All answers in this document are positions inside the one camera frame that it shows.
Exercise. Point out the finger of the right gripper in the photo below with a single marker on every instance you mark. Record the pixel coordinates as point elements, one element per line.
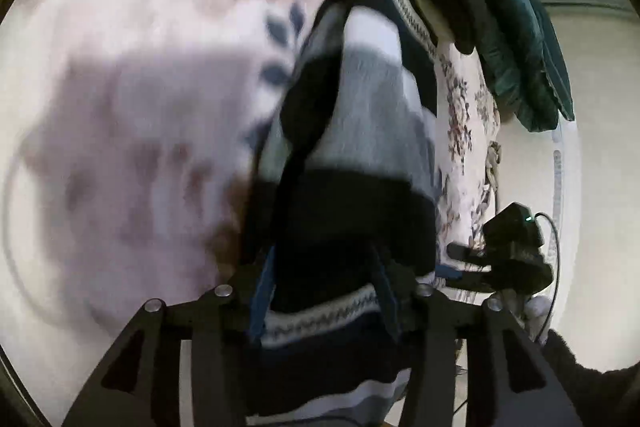
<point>462,253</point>
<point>465,280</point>

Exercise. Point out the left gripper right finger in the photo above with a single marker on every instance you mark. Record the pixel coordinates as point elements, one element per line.
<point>468,358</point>

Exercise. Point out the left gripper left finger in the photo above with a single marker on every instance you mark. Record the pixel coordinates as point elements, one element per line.
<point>137,382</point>

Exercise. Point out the striped knit sweater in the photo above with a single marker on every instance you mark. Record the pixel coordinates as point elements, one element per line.
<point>341,220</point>

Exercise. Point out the white bed headboard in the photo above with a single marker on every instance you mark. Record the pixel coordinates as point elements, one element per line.
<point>585,175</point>

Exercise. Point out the dark teal folded blanket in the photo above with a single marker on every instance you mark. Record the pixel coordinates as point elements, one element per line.
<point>523,64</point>

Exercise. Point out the floral bed sheet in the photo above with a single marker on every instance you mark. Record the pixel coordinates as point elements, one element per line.
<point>131,132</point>

